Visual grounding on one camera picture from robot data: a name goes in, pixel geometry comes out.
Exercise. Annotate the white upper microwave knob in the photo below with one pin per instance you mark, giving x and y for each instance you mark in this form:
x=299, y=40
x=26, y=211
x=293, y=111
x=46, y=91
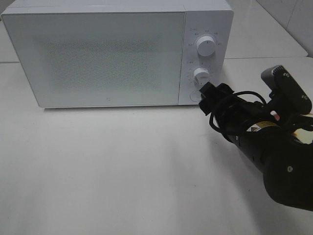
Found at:
x=206, y=46

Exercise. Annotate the round white door button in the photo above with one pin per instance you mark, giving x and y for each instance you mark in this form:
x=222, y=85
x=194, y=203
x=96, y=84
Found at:
x=195, y=96

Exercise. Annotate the white bread sandwich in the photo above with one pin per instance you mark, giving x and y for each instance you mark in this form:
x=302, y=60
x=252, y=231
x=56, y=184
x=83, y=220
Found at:
x=304, y=136

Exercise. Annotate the white lower microwave knob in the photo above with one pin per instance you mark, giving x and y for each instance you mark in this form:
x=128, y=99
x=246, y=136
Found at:
x=201, y=76

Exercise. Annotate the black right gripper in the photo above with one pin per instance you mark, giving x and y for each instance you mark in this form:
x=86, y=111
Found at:
x=234, y=115

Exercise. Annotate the white microwave door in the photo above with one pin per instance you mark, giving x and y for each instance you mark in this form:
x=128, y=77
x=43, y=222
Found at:
x=97, y=60

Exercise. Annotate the white microwave oven body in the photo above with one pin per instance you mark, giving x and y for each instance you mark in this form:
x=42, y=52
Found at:
x=201, y=17

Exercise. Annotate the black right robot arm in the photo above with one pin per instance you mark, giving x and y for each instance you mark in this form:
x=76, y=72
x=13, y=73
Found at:
x=285, y=162

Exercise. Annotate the white microwave knob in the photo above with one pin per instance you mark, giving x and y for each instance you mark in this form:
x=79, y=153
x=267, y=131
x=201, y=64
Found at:
x=206, y=46
x=201, y=76

